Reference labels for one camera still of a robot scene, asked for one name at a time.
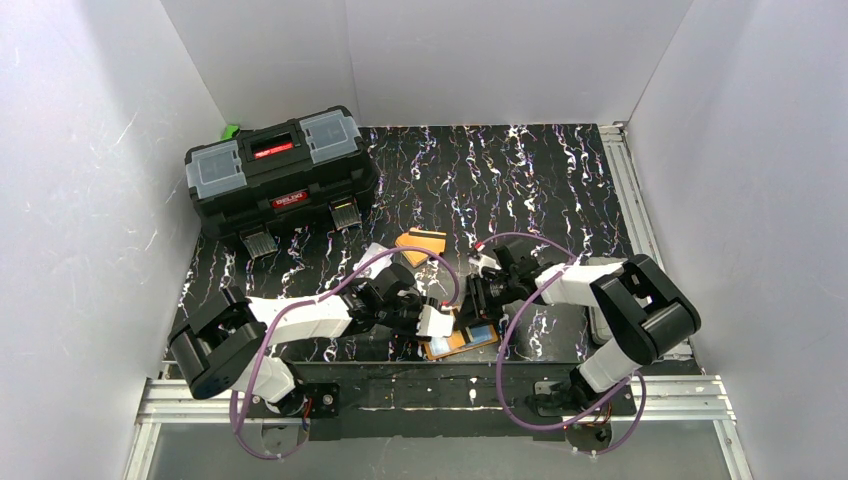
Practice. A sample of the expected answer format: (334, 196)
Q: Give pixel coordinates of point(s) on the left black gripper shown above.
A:
(411, 304)

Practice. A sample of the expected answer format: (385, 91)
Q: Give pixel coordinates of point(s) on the green object behind toolbox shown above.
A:
(230, 131)

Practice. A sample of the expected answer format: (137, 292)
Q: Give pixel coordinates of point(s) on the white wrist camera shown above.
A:
(435, 322)
(480, 262)

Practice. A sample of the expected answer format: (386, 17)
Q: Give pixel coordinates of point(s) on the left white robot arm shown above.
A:
(221, 347)

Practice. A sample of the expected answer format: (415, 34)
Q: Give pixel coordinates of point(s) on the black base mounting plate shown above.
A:
(429, 400)

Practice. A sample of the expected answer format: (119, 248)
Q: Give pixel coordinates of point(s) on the orange card holder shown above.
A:
(460, 341)

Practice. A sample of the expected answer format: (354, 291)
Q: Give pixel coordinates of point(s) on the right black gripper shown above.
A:
(477, 299)

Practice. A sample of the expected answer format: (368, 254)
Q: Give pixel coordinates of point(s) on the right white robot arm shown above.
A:
(646, 314)

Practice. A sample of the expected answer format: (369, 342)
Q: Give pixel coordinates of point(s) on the black toolbox with grey lids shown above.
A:
(258, 185)

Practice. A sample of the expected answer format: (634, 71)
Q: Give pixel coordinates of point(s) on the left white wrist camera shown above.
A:
(435, 322)

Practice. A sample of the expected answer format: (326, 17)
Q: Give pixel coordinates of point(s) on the aluminium frame rail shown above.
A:
(671, 397)

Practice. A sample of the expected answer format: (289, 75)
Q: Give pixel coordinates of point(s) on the stack of white cards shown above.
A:
(373, 250)

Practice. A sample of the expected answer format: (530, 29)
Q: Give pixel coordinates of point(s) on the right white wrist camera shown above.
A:
(480, 262)

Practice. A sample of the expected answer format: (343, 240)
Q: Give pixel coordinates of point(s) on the grey pad at right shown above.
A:
(599, 327)

